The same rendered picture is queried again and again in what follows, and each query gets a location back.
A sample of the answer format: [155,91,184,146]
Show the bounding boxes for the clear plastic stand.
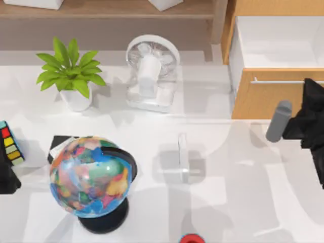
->
[156,133,203,183]

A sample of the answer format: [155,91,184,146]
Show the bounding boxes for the long metal drawer handle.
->
[251,77,306,85]

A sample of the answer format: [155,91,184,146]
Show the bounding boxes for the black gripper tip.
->
[0,148,22,195]

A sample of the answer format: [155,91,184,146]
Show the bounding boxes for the green plant in white pot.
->
[35,36,107,112]

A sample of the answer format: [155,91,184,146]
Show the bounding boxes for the red round object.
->
[179,233,205,243]

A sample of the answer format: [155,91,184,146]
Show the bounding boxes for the white desk fan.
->
[126,34,181,113]

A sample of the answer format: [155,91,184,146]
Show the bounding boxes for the black and white book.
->
[47,135,79,165]

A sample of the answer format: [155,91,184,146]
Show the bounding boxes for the colourful globe on black stand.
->
[49,136,138,234]

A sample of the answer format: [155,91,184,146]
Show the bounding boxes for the colourful puzzle cube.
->
[0,120,26,167]

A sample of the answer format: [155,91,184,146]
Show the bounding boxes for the pale wooden drawer front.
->
[231,67,324,120]

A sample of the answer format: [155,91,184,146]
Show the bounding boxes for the wooden open shelf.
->
[0,0,228,63]

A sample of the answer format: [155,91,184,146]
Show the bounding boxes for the white box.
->
[147,0,184,12]
[3,0,64,11]

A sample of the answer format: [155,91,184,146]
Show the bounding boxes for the wooden cupboard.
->
[221,0,324,66]

